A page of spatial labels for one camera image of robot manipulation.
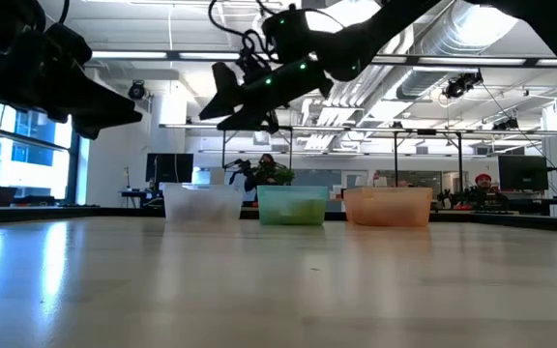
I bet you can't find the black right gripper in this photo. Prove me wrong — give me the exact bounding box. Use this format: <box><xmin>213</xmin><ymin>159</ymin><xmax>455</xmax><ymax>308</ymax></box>
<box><xmin>198</xmin><ymin>57</ymin><xmax>334</xmax><ymax>134</ymax></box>

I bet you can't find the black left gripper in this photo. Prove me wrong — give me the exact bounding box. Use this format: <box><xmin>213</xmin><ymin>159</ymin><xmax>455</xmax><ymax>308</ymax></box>
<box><xmin>21</xmin><ymin>4</ymin><xmax>143</xmax><ymax>140</ymax></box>

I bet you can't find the person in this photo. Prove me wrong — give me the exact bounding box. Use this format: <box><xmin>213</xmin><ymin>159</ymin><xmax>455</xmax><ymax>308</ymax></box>
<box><xmin>471</xmin><ymin>172</ymin><xmax>508</xmax><ymax>207</ymax></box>
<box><xmin>243</xmin><ymin>153</ymin><xmax>285</xmax><ymax>193</ymax></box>

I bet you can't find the large window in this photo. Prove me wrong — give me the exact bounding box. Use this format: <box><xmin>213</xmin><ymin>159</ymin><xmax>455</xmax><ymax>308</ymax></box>
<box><xmin>0</xmin><ymin>96</ymin><xmax>84</xmax><ymax>204</ymax></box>

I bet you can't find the green potted plant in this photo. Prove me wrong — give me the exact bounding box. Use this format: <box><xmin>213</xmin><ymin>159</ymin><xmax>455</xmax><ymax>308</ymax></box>
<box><xmin>271</xmin><ymin>163</ymin><xmax>297</xmax><ymax>188</ymax></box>

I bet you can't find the black office desk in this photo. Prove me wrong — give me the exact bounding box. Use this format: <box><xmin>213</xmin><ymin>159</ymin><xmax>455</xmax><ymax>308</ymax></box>
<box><xmin>119</xmin><ymin>189</ymin><xmax>166</xmax><ymax>209</ymax></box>

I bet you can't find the black monitor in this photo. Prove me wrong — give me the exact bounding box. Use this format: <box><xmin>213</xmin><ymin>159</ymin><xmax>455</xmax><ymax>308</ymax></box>
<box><xmin>145</xmin><ymin>153</ymin><xmax>195</xmax><ymax>185</ymax></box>
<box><xmin>497</xmin><ymin>154</ymin><xmax>549</xmax><ymax>192</ymax></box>

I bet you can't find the clear plastic bin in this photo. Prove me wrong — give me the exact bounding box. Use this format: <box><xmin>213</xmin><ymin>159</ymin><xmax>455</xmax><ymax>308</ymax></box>
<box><xmin>162</xmin><ymin>183</ymin><xmax>245</xmax><ymax>224</ymax></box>

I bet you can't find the green plastic bin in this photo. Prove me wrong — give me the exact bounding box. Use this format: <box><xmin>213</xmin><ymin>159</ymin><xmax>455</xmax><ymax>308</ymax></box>
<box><xmin>257</xmin><ymin>186</ymin><xmax>330</xmax><ymax>227</ymax></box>

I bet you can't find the orange plastic bin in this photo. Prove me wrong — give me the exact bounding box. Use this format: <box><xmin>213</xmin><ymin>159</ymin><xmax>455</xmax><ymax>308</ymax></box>
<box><xmin>343</xmin><ymin>187</ymin><xmax>433</xmax><ymax>228</ymax></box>

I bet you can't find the black ceiling camera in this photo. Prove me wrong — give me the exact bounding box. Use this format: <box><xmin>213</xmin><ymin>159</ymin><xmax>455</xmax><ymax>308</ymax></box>
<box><xmin>442</xmin><ymin>71</ymin><xmax>484</xmax><ymax>101</ymax></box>
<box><xmin>127</xmin><ymin>79</ymin><xmax>147</xmax><ymax>102</ymax></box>
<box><xmin>493</xmin><ymin>115</ymin><xmax>520</xmax><ymax>131</ymax></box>

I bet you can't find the black metal gantry frame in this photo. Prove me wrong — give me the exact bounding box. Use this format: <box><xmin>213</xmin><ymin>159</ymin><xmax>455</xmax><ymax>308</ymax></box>
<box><xmin>159</xmin><ymin>123</ymin><xmax>557</xmax><ymax>188</ymax></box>

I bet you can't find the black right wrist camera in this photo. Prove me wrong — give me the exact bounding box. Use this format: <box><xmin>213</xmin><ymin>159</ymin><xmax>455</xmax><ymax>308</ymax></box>
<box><xmin>262</xmin><ymin>5</ymin><xmax>319</xmax><ymax>63</ymax></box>

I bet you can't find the ribbed silver ceiling duct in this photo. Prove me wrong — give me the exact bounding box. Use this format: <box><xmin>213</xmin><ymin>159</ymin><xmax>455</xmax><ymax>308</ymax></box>
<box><xmin>302</xmin><ymin>62</ymin><xmax>396</xmax><ymax>151</ymax></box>

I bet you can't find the large round silver duct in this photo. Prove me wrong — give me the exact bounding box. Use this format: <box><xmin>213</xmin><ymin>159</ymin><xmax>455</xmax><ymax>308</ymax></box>
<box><xmin>396</xmin><ymin>0</ymin><xmax>521</xmax><ymax>101</ymax></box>

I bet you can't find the black aluminium table frame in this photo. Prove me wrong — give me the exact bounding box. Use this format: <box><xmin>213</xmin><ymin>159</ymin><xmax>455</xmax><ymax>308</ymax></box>
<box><xmin>0</xmin><ymin>205</ymin><xmax>557</xmax><ymax>234</ymax></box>

